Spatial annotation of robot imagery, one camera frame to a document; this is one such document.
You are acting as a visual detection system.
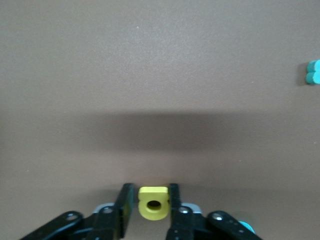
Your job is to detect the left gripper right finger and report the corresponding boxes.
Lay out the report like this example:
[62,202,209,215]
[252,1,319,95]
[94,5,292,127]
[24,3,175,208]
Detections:
[166,183,263,240]

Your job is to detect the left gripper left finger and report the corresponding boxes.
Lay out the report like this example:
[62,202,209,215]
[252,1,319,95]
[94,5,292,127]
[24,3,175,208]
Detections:
[19,183,136,240]

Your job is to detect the teal foam letter c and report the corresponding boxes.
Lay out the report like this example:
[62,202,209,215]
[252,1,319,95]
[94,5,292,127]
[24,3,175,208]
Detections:
[237,220,254,234]

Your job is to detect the teal foam letter l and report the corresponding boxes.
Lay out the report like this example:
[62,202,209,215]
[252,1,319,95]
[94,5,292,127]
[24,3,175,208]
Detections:
[305,59,320,85]

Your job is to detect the brown table cover sheet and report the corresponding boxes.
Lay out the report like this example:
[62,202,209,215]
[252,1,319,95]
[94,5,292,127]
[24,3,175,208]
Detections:
[0,0,320,240]

